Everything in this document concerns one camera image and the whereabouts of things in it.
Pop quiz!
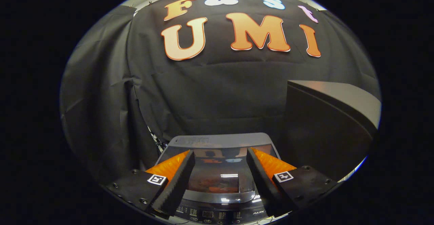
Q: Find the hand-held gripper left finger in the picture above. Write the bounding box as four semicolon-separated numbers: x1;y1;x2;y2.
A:
102;149;196;219

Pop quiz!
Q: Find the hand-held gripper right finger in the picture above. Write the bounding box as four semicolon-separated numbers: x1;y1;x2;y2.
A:
246;147;339;218

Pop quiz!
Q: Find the black and white patterned object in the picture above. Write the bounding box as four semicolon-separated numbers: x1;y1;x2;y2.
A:
149;126;169;152

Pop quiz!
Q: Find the black backdrop cloth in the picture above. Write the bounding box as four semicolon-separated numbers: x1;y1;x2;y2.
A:
59;0;382;185

